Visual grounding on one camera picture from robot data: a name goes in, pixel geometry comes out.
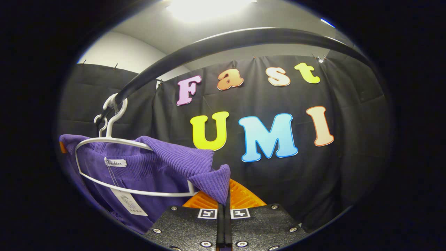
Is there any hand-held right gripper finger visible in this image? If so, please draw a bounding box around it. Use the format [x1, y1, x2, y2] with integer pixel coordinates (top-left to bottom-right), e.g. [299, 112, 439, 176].
[224, 179, 308, 251]
[145, 192, 224, 251]

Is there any purple ribbed jacket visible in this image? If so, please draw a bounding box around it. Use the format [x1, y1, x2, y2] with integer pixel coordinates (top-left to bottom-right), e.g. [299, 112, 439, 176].
[59, 134, 231, 235]

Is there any white clothes hanger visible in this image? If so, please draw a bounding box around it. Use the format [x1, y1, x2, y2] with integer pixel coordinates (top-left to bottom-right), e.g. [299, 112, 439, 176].
[93, 114, 109, 138]
[75, 93, 200, 198]

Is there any black metal clothes rack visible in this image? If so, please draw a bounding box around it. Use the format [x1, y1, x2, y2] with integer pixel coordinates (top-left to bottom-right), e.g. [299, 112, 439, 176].
[95, 28, 381, 127]

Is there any black backdrop cloth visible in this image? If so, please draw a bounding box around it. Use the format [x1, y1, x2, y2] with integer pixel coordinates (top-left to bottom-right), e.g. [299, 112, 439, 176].
[57, 49, 392, 233]

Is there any large ceiling light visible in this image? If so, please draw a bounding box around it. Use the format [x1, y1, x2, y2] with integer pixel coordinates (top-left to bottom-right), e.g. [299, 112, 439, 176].
[167, 0, 257, 23]

